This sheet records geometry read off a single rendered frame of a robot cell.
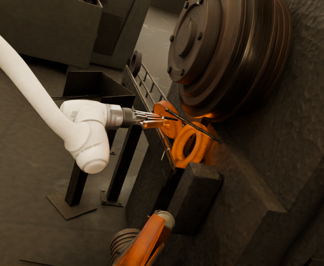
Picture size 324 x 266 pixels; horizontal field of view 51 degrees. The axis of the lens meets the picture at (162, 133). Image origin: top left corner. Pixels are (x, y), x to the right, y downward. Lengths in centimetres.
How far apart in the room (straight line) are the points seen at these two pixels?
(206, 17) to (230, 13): 7
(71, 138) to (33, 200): 96
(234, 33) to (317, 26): 21
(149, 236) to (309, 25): 67
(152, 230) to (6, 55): 61
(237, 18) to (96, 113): 54
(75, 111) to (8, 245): 80
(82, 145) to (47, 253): 79
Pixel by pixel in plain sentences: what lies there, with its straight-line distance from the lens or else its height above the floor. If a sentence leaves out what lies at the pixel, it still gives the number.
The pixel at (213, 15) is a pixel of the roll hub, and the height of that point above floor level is 121.
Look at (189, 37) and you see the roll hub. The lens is 105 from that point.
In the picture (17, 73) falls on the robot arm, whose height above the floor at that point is 90.
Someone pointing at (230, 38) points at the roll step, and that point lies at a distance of 97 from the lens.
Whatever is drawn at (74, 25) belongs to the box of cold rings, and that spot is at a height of 51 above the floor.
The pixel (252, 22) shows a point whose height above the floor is 124.
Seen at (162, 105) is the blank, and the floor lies 83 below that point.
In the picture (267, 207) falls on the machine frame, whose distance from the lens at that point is 89.
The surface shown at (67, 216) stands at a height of 1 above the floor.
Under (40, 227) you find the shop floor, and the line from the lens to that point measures 183.
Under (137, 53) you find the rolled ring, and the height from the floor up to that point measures 75.
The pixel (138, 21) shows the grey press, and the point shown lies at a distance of 408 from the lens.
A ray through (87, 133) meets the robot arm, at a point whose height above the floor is 78.
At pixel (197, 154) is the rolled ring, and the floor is 78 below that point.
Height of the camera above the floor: 129
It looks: 25 degrees down
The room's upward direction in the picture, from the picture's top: 21 degrees clockwise
